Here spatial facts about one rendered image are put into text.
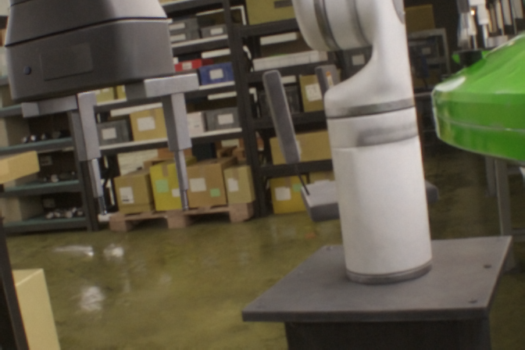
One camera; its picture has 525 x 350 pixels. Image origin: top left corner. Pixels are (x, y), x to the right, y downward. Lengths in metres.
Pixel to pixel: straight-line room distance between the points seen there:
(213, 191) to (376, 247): 5.02
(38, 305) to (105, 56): 1.68
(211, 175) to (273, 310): 5.03
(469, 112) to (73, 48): 0.21
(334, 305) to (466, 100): 0.55
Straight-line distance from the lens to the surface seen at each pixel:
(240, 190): 5.67
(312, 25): 0.73
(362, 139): 0.72
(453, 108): 0.17
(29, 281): 1.94
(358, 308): 0.69
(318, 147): 5.59
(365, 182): 0.72
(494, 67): 0.18
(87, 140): 0.38
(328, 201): 2.31
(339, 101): 0.72
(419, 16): 10.47
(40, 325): 1.98
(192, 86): 0.35
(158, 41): 0.33
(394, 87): 0.72
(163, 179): 5.87
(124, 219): 6.03
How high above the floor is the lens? 1.07
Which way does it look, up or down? 6 degrees down
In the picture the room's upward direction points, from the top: 8 degrees counter-clockwise
